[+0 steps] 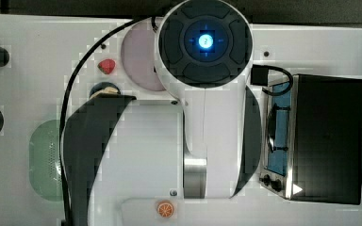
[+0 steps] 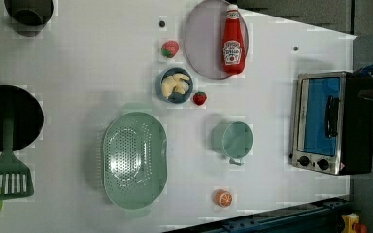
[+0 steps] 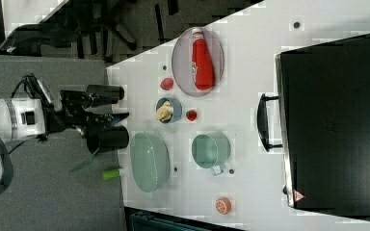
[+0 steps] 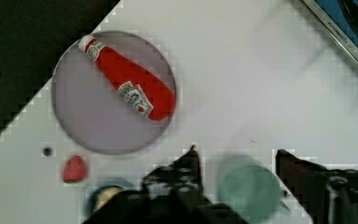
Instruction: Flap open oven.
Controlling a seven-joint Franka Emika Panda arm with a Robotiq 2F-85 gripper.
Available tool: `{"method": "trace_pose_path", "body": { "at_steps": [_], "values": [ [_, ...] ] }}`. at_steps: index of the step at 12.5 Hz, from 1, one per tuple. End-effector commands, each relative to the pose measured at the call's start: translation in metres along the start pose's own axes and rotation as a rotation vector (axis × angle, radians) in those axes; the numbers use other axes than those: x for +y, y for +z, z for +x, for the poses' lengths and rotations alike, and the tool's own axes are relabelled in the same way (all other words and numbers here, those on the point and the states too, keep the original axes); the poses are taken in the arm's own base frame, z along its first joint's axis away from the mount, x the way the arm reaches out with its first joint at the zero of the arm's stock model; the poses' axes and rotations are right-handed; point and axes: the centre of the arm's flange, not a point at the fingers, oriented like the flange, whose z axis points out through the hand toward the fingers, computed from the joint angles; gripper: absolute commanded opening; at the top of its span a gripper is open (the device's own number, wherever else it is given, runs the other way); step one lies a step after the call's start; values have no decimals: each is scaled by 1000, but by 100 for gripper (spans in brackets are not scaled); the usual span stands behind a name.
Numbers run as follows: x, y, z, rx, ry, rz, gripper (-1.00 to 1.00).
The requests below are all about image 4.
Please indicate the pale red toy strawberry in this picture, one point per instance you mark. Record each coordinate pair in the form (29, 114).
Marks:
(75, 170)

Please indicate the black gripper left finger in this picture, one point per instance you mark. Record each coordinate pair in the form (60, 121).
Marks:
(177, 186)

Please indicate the blue bowl with banana pieces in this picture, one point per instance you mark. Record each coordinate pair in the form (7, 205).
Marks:
(103, 191)

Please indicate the green metal cup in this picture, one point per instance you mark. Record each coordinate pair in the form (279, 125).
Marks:
(253, 192)

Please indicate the red ketchup bottle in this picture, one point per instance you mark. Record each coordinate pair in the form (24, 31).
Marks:
(139, 88)

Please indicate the silver black toaster oven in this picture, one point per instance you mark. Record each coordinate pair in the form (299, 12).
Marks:
(339, 20)

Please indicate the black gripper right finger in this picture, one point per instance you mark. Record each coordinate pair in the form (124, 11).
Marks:
(329, 196)

